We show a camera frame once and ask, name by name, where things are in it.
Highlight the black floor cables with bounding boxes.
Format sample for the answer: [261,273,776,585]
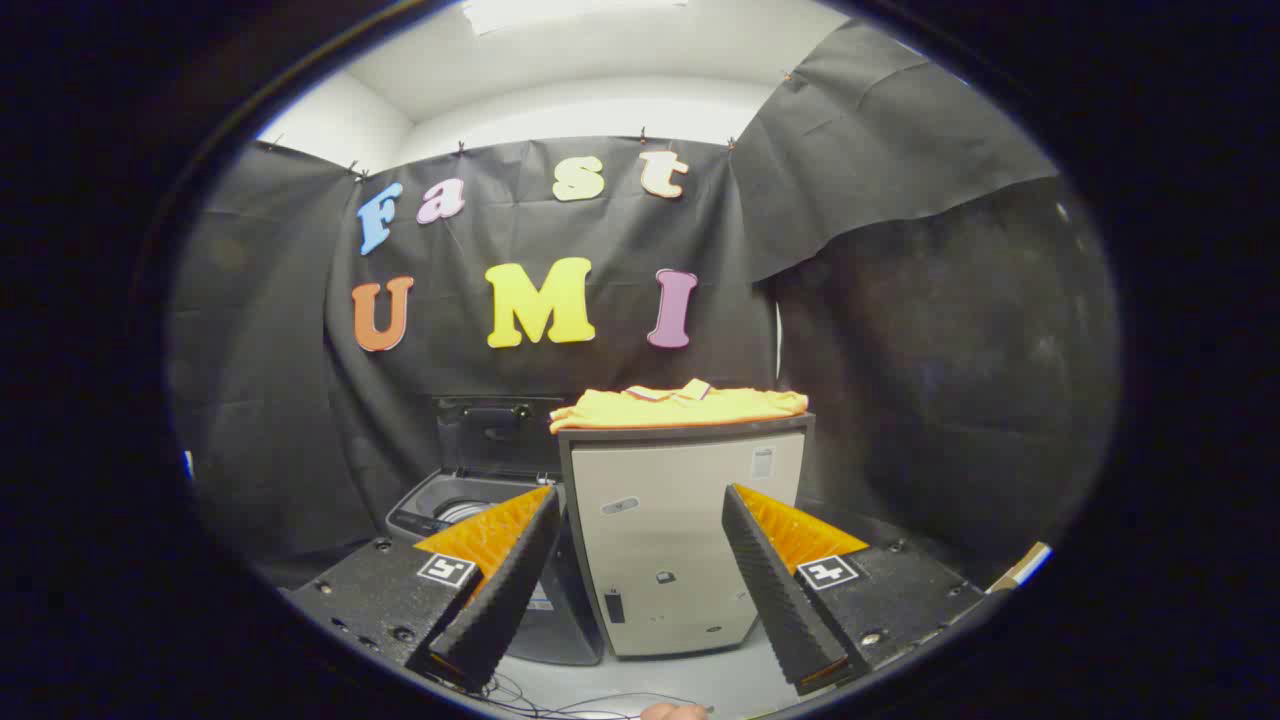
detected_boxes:
[440,670,716,720]

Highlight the black backdrop cloth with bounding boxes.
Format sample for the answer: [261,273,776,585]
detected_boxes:
[168,20,1119,591]

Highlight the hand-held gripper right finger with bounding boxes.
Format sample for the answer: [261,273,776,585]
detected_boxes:
[722,484,991,698]

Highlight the grey washing machine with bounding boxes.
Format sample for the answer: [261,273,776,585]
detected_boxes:
[385,470,606,666]

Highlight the yellow polo shirt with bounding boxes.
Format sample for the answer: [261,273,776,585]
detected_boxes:
[549,379,809,435]

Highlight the beige cabinet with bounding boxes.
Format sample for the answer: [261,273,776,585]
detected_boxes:
[556,415,816,659]

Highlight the ceiling light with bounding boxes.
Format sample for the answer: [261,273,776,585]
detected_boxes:
[462,0,691,36]

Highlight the light wooden board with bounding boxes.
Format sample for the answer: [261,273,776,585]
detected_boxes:
[985,541,1053,593]

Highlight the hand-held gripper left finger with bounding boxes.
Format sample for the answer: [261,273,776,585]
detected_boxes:
[285,485,563,693]

